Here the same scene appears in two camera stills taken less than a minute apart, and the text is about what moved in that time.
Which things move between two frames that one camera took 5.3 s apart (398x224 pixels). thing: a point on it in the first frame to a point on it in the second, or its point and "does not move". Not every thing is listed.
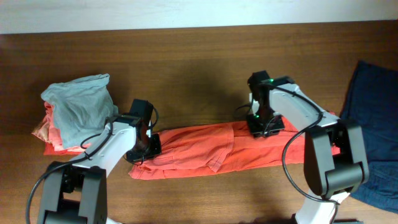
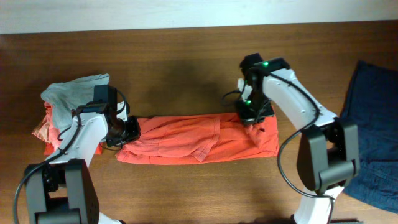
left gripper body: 148,149 to 126,132
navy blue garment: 372,102 does not move
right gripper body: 265,122 to 255,108
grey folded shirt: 82,107 does not move
